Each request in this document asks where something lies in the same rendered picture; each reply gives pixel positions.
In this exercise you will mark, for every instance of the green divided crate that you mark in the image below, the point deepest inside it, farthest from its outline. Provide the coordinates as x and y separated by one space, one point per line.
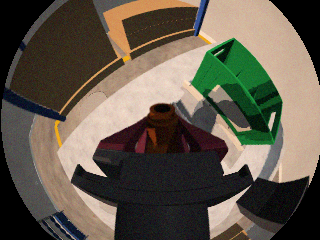
237 102

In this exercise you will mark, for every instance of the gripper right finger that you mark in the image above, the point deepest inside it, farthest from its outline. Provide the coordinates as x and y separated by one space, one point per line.
198 140

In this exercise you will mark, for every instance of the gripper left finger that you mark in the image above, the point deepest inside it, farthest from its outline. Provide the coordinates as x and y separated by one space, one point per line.
127 138

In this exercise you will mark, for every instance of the brown glass bottle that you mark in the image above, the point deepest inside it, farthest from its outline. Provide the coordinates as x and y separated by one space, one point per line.
162 123

